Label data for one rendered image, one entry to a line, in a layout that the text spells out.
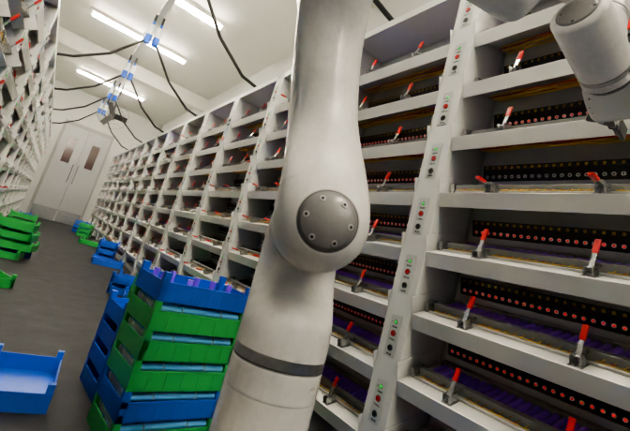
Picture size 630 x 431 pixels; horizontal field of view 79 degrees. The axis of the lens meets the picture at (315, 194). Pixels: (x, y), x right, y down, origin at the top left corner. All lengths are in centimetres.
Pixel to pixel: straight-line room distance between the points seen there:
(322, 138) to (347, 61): 12
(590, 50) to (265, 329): 66
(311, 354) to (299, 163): 23
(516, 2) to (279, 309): 59
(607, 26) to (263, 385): 71
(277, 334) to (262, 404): 8
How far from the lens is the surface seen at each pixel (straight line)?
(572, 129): 116
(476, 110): 146
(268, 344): 48
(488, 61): 157
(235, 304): 127
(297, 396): 50
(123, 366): 127
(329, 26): 57
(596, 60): 81
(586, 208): 107
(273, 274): 55
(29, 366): 173
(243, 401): 50
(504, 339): 111
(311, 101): 52
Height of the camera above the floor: 61
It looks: 10 degrees up
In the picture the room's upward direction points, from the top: 16 degrees clockwise
